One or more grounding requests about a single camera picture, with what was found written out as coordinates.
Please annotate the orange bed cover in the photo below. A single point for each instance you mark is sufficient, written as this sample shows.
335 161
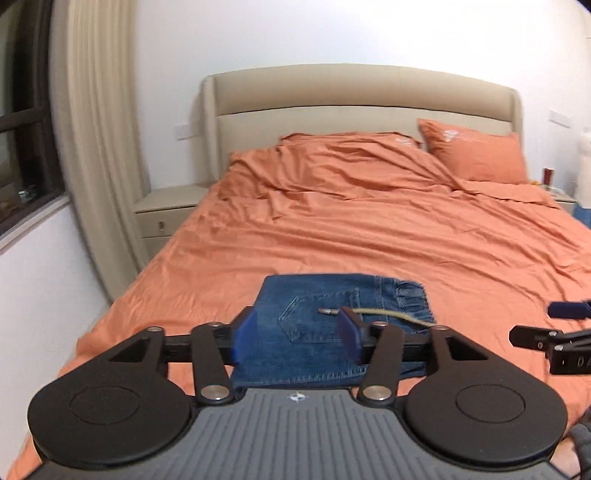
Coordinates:
323 230

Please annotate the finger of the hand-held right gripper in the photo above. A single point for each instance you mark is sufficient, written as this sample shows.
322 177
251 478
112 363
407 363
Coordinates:
531 336
568 309

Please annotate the dark framed window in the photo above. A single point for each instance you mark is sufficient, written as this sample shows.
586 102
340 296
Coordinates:
23 115

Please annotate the beige padded headboard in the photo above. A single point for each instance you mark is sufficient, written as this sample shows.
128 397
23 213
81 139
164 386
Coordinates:
351 92

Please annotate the beige nightstand with clutter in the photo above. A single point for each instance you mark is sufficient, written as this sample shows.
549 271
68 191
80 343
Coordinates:
561 198

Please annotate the dark red can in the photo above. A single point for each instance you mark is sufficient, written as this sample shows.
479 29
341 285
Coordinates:
548 177

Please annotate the person's grey clothing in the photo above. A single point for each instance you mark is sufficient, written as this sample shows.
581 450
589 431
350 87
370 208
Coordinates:
581 443

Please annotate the orange pillow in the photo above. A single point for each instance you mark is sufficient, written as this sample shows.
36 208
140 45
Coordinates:
475 152

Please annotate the white wall socket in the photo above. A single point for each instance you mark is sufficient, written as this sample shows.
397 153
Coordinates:
561 118
182 132

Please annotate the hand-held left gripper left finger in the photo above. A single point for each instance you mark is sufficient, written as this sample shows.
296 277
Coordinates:
244 334

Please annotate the blue denim pants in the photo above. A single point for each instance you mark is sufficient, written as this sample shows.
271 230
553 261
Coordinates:
314 295

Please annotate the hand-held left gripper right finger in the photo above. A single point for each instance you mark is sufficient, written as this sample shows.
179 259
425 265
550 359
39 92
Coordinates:
348 332

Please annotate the beige nightstand with drawers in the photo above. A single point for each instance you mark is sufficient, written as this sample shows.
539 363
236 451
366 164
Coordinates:
161 207

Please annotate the cream curtain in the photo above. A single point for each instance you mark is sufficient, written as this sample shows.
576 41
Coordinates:
101 138

